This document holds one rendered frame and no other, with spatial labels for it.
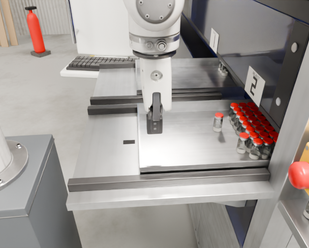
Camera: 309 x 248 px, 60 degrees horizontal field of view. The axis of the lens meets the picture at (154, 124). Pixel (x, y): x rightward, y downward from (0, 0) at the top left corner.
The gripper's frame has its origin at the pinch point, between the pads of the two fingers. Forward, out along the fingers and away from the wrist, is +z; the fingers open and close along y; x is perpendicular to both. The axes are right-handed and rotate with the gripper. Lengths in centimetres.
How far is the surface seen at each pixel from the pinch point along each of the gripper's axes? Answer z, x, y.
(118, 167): 9.7, 8.0, -1.7
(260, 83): -6.1, -22.6, 4.5
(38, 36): 71, 131, 329
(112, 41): 10, 14, 90
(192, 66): 9, -19, 53
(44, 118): 97, 86, 161
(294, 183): -1.1, -19.1, -18.9
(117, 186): 8.8, 7.8, -8.1
